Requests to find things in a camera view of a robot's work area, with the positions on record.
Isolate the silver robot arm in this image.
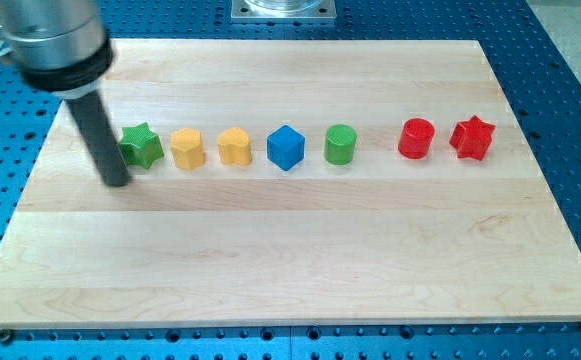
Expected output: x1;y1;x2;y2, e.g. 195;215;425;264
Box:
0;0;114;99

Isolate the green star block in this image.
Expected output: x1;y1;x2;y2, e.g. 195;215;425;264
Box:
119;123;164;169

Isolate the red star block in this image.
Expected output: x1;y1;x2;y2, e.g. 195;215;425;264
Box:
449;115;496;161

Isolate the light wooden board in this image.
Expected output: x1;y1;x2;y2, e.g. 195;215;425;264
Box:
0;39;581;329

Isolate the blue cube block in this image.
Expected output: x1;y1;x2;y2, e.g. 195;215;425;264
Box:
266;125;305;171

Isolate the green cylinder block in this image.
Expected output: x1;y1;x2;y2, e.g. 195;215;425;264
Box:
324;124;357;165

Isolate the yellow heart block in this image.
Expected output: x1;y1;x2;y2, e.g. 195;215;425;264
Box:
217;127;252;166

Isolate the yellow pentagon block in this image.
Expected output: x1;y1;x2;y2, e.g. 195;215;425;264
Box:
170;128;205;170

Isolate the red cylinder block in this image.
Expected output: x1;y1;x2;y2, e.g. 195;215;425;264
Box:
397;118;435;159

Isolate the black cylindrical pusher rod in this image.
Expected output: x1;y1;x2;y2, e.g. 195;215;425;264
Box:
66;90;131;187

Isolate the board corner screw left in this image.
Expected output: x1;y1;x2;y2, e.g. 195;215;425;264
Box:
0;329;14;345

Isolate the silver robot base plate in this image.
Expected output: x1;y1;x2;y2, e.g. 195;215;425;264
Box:
231;0;337;20

